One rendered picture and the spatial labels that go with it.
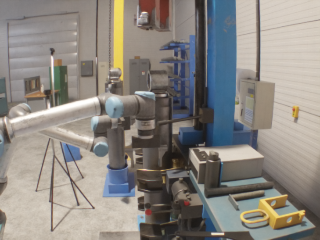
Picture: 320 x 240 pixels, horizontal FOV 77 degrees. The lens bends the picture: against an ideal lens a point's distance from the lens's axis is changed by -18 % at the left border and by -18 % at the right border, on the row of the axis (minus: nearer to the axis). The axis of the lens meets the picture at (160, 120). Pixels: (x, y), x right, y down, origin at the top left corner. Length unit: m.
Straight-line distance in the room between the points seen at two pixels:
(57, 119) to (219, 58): 1.10
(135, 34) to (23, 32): 6.11
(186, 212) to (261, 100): 1.17
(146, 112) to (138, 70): 10.70
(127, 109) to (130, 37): 11.38
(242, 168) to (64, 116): 0.98
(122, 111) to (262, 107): 1.33
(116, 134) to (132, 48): 9.53
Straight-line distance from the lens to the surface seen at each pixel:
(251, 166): 1.42
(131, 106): 1.01
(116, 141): 3.03
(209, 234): 0.97
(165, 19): 1.82
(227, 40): 1.68
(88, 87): 12.51
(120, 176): 3.19
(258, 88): 2.00
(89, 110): 1.08
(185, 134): 1.85
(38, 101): 7.46
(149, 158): 1.70
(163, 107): 1.59
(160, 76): 1.60
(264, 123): 2.09
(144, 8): 1.47
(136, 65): 11.73
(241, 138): 4.05
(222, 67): 1.66
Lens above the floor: 1.70
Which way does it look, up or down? 13 degrees down
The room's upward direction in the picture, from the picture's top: straight up
